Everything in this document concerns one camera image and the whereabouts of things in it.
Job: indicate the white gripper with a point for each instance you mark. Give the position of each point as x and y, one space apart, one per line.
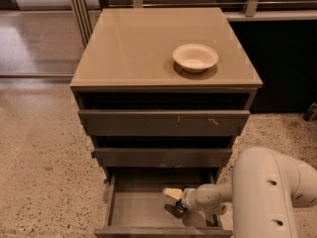
189 196

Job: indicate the blue pepsi can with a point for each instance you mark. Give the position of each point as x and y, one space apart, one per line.
180 207

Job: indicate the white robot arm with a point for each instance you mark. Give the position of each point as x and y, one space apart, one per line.
266 186

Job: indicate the grey open bottom drawer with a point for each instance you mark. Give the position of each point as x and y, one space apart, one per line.
137 208

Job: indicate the grey middle drawer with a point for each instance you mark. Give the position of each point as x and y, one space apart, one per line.
163 158

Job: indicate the grey drawer cabinet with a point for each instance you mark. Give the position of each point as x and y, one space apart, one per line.
128 65

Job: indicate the grey top drawer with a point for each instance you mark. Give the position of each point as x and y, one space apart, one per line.
181 123

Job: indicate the white paper bowl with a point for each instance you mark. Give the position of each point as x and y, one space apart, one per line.
195 58

